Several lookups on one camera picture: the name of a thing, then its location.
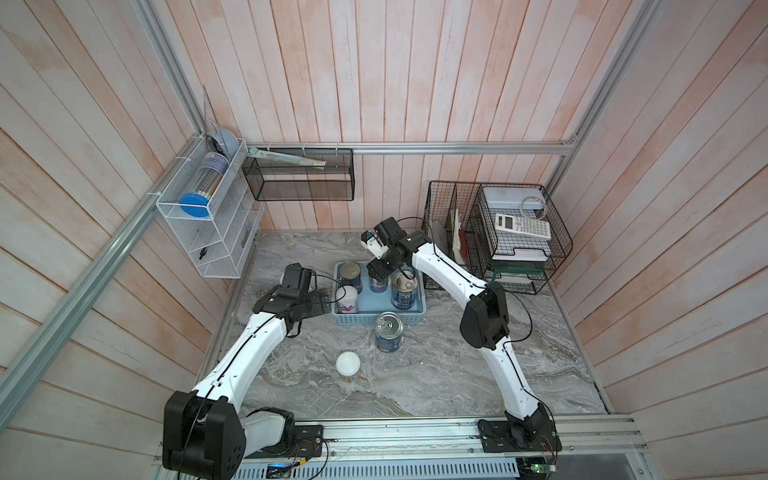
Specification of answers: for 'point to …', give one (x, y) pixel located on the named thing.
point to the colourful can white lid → (378, 287)
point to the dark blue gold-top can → (350, 275)
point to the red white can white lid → (346, 300)
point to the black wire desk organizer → (510, 233)
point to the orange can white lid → (348, 363)
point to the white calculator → (531, 227)
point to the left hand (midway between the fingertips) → (311, 306)
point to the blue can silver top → (404, 291)
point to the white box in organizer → (517, 198)
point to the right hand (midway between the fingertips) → (376, 265)
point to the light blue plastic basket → (372, 304)
